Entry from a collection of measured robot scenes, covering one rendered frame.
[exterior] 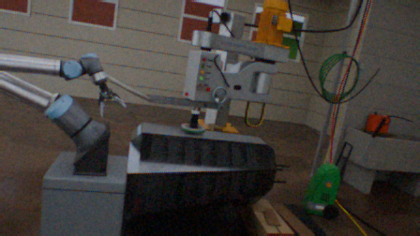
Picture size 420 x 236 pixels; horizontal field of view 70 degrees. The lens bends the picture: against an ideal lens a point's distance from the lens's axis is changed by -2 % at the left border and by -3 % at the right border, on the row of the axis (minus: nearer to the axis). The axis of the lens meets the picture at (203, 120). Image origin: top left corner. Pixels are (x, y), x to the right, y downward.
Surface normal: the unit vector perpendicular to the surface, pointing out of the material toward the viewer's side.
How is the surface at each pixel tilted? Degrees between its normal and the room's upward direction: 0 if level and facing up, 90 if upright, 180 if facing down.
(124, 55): 90
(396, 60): 90
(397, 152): 90
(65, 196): 90
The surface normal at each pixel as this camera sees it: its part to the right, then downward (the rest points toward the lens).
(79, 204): 0.21, 0.22
